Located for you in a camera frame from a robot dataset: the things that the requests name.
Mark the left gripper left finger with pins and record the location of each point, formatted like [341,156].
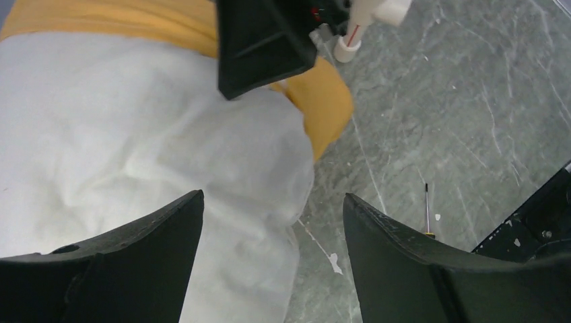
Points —
[138,272]

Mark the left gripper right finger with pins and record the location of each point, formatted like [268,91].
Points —
[401,275]

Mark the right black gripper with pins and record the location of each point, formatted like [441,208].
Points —
[262,42]

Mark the yellow blue pillowcase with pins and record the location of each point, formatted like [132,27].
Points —
[319,93]

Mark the white pillow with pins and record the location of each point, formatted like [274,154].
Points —
[100,130]

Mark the black yellow screwdriver on table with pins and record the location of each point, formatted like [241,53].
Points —
[428,230]

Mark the white PVC pipe frame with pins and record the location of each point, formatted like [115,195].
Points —
[364,13]

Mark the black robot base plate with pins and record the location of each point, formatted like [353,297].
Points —
[539,227]

